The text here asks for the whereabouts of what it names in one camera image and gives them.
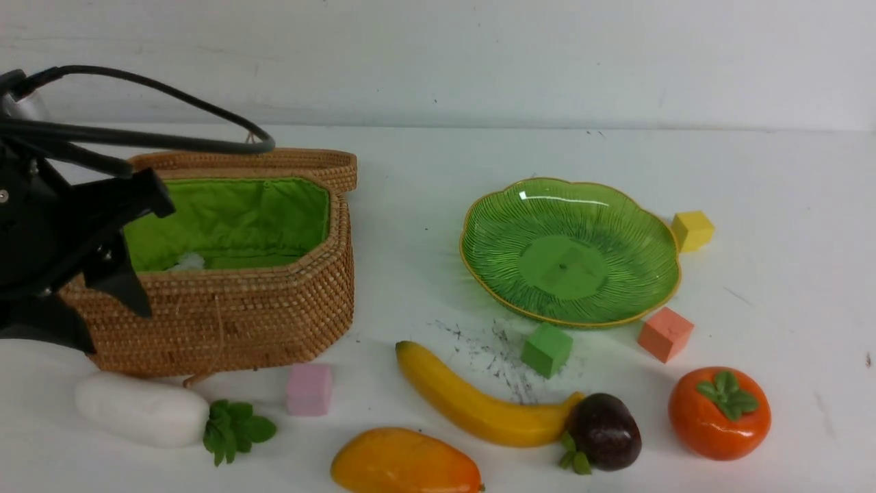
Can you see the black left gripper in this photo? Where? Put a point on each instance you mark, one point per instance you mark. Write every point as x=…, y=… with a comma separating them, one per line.
x=54, y=231

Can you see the white toy radish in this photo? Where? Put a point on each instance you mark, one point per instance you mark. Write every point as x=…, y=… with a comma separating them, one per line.
x=163, y=415

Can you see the orange yellow toy mango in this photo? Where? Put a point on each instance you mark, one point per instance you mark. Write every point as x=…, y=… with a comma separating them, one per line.
x=396, y=459

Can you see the yellow toy banana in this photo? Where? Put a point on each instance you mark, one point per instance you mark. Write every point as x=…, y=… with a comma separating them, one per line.
x=480, y=415

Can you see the dark purple toy mangosteen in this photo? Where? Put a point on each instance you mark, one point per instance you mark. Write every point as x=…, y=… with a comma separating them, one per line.
x=600, y=433

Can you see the orange toy persimmon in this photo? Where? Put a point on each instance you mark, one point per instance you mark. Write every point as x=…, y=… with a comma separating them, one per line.
x=719, y=413

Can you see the woven rattan basket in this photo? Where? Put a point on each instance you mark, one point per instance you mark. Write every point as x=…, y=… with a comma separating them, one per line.
x=254, y=270

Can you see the pink foam cube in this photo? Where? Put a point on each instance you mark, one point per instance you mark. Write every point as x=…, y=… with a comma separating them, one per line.
x=309, y=389

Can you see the woven rattan basket lid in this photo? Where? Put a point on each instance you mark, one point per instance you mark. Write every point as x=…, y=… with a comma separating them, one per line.
x=336, y=170

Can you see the green foam cube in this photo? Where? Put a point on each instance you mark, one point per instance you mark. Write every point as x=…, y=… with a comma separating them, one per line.
x=546, y=350

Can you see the green glass leaf plate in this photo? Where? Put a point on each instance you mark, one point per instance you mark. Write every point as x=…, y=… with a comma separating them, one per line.
x=576, y=254

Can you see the orange foam cube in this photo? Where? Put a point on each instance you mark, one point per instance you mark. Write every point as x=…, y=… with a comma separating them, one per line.
x=665, y=334

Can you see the yellow foam cube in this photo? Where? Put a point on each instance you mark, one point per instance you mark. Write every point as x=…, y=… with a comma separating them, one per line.
x=693, y=230

